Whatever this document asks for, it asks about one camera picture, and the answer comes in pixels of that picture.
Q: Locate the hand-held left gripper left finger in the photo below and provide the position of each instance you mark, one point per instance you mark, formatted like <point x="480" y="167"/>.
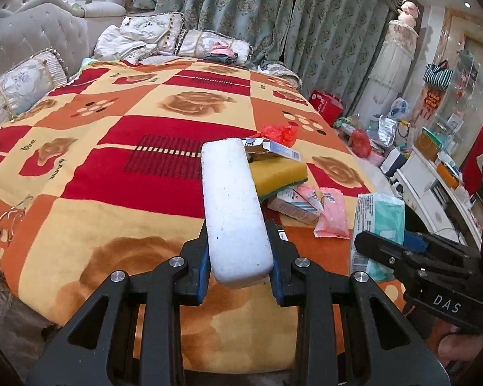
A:
<point x="203" y="275"/>

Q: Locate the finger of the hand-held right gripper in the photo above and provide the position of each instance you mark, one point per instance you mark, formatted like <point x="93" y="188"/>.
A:
<point x="416" y="242"/>
<point x="380" y="249"/>

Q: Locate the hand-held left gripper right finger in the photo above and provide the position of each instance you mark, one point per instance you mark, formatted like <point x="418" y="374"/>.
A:
<point x="277" y="281"/>

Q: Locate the white teal tissue pack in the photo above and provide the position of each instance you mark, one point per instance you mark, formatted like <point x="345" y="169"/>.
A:
<point x="380" y="217"/>

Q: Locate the white foam block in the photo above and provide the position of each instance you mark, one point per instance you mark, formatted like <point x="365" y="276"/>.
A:
<point x="233" y="209"/>

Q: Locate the person's right hand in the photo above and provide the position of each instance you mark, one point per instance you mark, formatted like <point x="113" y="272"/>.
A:
<point x="454" y="348"/>

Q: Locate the pink plastic packet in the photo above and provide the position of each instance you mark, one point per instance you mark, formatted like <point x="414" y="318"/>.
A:
<point x="332" y="217"/>

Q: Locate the white low cabinet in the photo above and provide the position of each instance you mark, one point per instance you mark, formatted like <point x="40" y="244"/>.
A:
<point x="418" y="171"/>

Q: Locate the orange box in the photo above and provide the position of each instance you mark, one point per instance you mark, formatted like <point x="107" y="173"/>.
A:
<point x="448" y="173"/>

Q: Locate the small pink striped box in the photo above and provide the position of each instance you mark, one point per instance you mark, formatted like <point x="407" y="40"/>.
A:
<point x="291" y="206"/>

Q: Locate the white box appliance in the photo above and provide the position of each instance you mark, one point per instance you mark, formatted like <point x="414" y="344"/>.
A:
<point x="392" y="161"/>

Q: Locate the brown cardboard box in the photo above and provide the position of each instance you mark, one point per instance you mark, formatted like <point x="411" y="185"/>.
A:
<point x="425" y="146"/>

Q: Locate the red cloth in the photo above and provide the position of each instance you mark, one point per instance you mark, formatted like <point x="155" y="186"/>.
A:
<point x="476" y="157"/>

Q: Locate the yellow green sponge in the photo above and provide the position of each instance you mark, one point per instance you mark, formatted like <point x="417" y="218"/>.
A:
<point x="281" y="175"/>

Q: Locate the red tied plastic bag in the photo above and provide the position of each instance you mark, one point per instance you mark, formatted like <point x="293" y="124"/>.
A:
<point x="360" y="142"/>

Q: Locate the silver foil bag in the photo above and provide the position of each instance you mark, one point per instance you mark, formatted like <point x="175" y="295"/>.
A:
<point x="386" y="130"/>

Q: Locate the red orange printed blanket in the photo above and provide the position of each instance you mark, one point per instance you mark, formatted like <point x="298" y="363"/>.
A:
<point x="105" y="193"/>

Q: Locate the small blue white cardboard box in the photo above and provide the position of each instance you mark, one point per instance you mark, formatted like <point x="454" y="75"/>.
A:
<point x="277" y="150"/>

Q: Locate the white blue plastic bag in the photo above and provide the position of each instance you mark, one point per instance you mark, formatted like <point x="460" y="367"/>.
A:
<point x="399" y="108"/>

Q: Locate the red hanging decoration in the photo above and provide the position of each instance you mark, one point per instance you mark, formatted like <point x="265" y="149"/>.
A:
<point x="431" y="103"/>

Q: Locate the red crumpled plastic bag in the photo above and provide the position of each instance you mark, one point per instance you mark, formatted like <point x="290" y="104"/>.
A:
<point x="279" y="132"/>

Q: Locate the red paper shopping bag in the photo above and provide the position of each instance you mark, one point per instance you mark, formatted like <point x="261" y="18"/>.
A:
<point x="326" y="106"/>

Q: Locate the striped tote bag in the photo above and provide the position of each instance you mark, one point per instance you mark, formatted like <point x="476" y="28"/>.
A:
<point x="437" y="75"/>

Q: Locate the lace covered standing air conditioner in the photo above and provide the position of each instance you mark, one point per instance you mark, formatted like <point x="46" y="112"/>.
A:
<point x="390" y="64"/>

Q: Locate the grey ruffled pillow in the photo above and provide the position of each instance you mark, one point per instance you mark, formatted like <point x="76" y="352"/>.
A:
<point x="281" y="73"/>

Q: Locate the green patterned curtain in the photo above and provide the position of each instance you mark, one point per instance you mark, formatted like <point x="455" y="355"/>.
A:
<point x="338" y="36"/>
<point x="225" y="4"/>

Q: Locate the pink folded clothing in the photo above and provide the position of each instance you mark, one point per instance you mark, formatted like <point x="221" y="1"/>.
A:
<point x="221" y="51"/>

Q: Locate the pink pig plush toy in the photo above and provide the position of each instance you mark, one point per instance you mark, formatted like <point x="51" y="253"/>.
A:
<point x="409" y="11"/>

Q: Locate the beige ruffled pillow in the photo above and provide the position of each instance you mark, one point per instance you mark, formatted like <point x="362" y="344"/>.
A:
<point x="197" y="44"/>

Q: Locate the white rumpled quilt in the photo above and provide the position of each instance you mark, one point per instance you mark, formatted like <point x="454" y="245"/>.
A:
<point x="113" y="42"/>

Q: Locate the cream fringed pillow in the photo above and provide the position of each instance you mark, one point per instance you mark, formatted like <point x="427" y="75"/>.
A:
<point x="149" y="28"/>

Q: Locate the white embroidered bolster pillow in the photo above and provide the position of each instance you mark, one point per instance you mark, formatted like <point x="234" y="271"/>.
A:
<point x="20" y="84"/>

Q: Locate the grey tufted headboard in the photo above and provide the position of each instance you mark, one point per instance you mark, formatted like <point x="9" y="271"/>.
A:
<point x="32" y="32"/>

